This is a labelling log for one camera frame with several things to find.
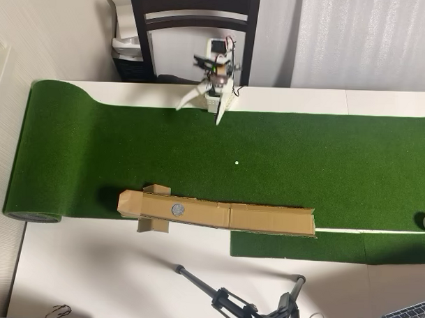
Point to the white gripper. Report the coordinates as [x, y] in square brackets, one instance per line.
[211, 90]

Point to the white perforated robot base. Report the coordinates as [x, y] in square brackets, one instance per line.
[211, 103]

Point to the dark printed box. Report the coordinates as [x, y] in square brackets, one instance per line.
[130, 70]

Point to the white plastic appliance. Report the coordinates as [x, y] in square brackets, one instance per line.
[125, 48]

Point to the dark wooden chair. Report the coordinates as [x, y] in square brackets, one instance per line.
[193, 1]

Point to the white foam packaging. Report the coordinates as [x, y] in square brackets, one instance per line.
[123, 16]

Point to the long green turf mat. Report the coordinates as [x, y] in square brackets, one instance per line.
[94, 144]

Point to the cardboard ramp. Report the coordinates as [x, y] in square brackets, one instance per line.
[266, 220]

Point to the white curtain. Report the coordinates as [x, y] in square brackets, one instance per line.
[366, 42]

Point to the black tripod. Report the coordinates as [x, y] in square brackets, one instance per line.
[228, 304]

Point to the tan cardboard camera mount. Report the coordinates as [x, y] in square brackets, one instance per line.
[221, 70]

